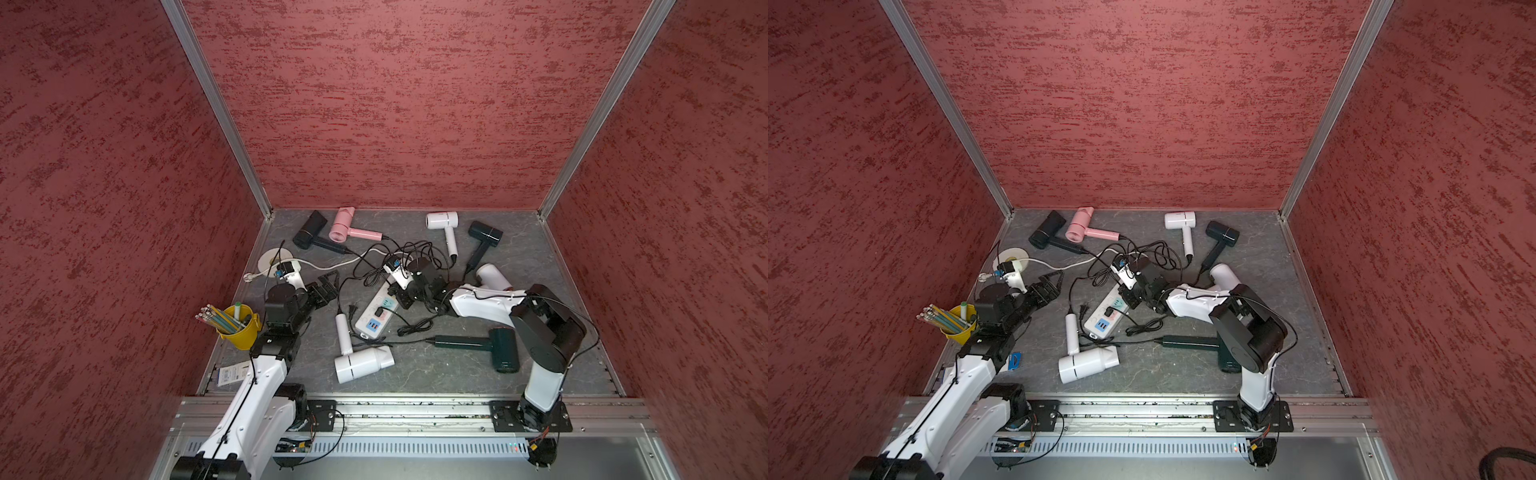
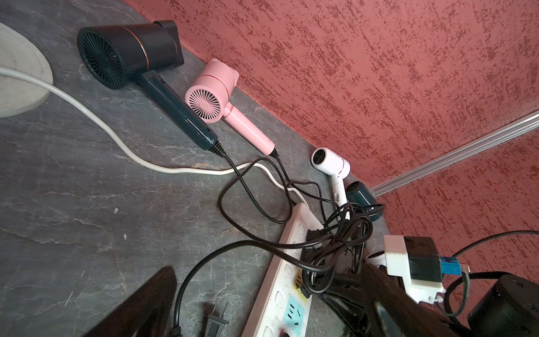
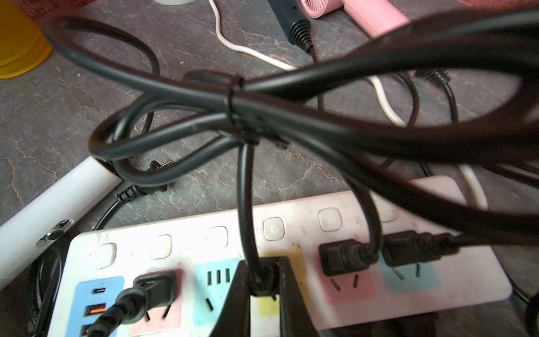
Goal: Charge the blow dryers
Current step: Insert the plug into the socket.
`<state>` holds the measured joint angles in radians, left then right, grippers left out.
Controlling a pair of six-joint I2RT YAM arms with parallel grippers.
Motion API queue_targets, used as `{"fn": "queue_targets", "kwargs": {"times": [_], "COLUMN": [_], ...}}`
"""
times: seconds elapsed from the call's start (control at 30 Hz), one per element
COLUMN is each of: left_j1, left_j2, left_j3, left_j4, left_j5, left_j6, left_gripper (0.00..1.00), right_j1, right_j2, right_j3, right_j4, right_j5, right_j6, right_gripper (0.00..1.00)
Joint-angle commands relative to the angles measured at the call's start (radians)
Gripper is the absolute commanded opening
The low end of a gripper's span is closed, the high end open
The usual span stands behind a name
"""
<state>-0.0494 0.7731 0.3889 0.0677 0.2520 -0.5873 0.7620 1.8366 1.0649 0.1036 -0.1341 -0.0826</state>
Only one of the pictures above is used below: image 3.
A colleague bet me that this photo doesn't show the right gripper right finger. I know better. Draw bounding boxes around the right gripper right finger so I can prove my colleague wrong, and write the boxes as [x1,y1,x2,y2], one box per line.
[277,256,318,336]

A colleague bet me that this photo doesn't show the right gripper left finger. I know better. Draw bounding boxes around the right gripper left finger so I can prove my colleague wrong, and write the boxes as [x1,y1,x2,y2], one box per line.
[210,261,251,337]

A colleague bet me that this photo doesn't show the black plug with cable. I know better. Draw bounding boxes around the black plug with cable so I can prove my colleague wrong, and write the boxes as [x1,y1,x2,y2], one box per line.
[318,178,383,277]
[382,230,538,267]

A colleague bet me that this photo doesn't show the white power strip coloured sockets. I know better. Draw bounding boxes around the white power strip coloured sockets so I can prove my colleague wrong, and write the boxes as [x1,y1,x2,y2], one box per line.
[49,191,512,336]

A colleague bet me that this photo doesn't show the black plug in red socket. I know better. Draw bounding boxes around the black plug in red socket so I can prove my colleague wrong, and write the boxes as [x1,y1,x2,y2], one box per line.
[88,270,178,336]

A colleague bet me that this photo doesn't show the large white hair dryer front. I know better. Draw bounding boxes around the large white hair dryer front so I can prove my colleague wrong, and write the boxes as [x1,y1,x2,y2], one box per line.
[1,157,122,289]

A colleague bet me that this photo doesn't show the black hair dryer back left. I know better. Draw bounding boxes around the black hair dryer back left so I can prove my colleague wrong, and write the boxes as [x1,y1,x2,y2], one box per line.
[268,0,314,54]

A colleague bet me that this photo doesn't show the pink hair dryer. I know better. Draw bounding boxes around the pink hair dryer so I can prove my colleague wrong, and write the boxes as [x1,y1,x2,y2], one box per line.
[300,0,410,39]

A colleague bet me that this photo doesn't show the yellow pencil cup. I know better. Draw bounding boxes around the yellow pencil cup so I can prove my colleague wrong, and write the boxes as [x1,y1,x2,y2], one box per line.
[1,1,52,79]

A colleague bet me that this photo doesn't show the white power strip cable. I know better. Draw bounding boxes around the white power strip cable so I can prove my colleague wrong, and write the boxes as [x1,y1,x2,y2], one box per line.
[207,0,489,211]

